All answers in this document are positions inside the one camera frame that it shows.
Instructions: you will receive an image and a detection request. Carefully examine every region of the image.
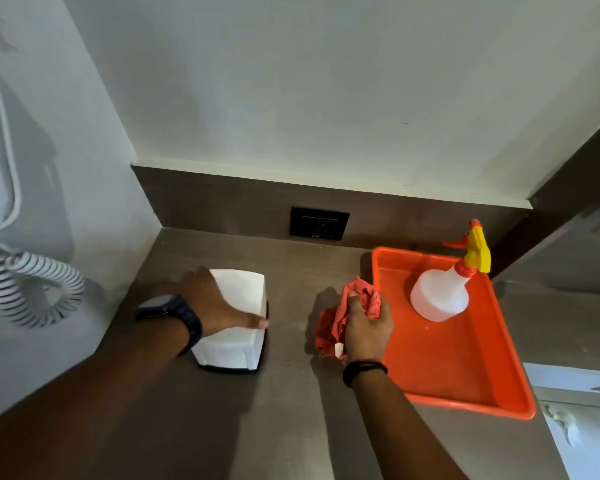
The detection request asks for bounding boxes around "person's right hand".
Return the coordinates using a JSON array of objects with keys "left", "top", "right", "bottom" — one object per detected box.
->
[{"left": 343, "top": 290, "right": 395, "bottom": 366}]

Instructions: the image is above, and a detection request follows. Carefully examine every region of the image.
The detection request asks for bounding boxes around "person's left hand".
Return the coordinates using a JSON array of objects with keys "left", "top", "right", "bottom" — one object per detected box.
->
[{"left": 172, "top": 267, "right": 270, "bottom": 340}]

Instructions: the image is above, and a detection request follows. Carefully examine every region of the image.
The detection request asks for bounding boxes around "white box with black base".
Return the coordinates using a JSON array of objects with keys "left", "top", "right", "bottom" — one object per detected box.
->
[{"left": 191, "top": 268, "right": 270, "bottom": 374}]

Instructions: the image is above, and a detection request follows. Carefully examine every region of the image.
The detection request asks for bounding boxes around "orange cleaning cloth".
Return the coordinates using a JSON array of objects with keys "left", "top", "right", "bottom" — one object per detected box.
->
[{"left": 314, "top": 277, "right": 383, "bottom": 361}]

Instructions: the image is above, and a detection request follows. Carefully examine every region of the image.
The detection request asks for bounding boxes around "person's right forearm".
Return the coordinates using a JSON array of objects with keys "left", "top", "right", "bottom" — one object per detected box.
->
[{"left": 349, "top": 369, "right": 469, "bottom": 480}]

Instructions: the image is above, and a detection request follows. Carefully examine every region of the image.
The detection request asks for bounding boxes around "person's left forearm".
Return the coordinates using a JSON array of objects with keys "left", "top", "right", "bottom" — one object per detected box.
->
[{"left": 0, "top": 310, "right": 191, "bottom": 480}]

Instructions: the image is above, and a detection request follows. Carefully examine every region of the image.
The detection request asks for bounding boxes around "black wristband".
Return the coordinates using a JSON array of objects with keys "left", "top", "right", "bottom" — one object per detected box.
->
[{"left": 342, "top": 360, "right": 389, "bottom": 388}]

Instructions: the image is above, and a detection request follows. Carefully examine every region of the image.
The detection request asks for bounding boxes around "black wristwatch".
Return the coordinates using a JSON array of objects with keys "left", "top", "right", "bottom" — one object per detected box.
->
[{"left": 134, "top": 294, "right": 204, "bottom": 357}]

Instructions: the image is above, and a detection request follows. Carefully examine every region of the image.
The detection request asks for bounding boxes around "white spray bottle yellow trigger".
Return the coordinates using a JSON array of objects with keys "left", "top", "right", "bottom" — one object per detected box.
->
[{"left": 409, "top": 219, "right": 492, "bottom": 323}]

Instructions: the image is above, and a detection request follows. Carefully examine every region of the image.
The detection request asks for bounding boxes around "orange plastic tray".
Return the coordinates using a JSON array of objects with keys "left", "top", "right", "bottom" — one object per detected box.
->
[{"left": 371, "top": 246, "right": 537, "bottom": 422}]

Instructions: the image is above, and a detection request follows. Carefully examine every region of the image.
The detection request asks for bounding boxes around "white cabinet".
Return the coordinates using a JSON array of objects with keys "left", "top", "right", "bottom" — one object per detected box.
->
[{"left": 522, "top": 363, "right": 600, "bottom": 480}]

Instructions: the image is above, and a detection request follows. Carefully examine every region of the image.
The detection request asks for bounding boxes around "black wall socket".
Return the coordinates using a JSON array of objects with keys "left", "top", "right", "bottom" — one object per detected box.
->
[{"left": 289, "top": 206, "right": 351, "bottom": 242}]

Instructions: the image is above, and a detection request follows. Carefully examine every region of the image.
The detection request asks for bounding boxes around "white coiled cord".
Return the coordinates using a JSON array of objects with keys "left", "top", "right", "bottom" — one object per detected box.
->
[{"left": 0, "top": 239, "right": 86, "bottom": 329}]

